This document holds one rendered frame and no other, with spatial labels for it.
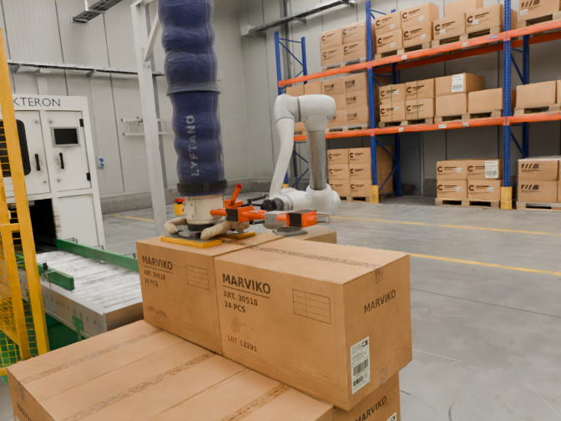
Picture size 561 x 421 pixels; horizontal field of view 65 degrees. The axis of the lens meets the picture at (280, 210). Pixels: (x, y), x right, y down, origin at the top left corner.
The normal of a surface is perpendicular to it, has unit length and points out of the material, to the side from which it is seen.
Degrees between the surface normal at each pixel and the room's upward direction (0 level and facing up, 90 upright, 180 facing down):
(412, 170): 90
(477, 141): 90
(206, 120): 76
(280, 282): 90
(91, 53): 90
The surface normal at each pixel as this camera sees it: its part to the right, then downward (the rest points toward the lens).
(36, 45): 0.71, 0.05
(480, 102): -0.69, 0.14
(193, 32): 0.35, -0.19
